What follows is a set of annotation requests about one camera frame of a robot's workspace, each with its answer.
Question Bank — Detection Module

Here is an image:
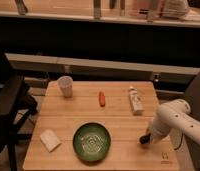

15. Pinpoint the black eraser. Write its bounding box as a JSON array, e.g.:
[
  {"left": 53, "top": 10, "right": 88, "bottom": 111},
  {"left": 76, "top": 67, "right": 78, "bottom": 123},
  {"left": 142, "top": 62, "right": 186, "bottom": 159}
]
[{"left": 139, "top": 134, "right": 151, "bottom": 144}]

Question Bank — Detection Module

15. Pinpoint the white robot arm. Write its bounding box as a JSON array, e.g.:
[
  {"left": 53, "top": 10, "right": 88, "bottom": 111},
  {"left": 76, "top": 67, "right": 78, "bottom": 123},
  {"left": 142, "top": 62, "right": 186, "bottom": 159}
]
[{"left": 148, "top": 99, "right": 200, "bottom": 145}]

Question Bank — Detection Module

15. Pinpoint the white sponge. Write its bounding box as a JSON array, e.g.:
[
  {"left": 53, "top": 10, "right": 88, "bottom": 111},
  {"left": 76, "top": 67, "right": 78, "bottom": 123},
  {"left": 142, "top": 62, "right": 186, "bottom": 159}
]
[{"left": 40, "top": 129, "right": 61, "bottom": 152}]

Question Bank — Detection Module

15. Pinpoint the orange carrot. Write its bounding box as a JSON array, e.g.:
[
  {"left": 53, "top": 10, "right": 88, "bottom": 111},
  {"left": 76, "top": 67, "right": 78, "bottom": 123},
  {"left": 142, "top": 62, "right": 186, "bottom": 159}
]
[{"left": 99, "top": 92, "right": 105, "bottom": 107}]

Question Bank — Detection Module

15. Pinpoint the white paper cup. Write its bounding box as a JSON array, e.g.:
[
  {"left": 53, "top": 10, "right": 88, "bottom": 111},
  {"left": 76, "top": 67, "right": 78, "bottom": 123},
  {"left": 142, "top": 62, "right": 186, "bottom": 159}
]
[{"left": 57, "top": 76, "right": 73, "bottom": 98}]

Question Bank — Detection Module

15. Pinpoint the white tube bottle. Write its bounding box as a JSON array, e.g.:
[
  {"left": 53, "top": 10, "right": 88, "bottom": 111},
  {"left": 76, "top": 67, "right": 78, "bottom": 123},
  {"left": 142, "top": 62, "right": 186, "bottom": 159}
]
[{"left": 129, "top": 86, "right": 144, "bottom": 115}]

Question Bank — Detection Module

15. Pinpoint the green bowl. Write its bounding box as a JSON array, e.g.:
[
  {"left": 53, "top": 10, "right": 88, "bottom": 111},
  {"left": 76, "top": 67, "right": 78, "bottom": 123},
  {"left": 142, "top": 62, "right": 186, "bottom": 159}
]
[{"left": 73, "top": 122, "right": 111, "bottom": 162}]

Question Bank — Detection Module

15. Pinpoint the black chair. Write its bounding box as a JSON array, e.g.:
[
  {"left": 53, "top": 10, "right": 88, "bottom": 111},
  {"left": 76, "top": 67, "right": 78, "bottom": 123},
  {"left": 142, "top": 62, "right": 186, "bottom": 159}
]
[{"left": 0, "top": 51, "right": 37, "bottom": 171}]

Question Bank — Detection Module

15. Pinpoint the grey shelf rail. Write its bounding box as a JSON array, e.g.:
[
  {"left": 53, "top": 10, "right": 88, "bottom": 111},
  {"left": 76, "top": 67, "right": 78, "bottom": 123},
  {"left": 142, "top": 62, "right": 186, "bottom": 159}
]
[{"left": 7, "top": 53, "right": 200, "bottom": 84}]

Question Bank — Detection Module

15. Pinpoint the black cable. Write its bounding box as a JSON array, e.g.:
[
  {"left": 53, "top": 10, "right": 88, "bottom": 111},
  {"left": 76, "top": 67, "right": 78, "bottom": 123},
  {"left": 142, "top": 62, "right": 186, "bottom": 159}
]
[{"left": 172, "top": 131, "right": 185, "bottom": 152}]

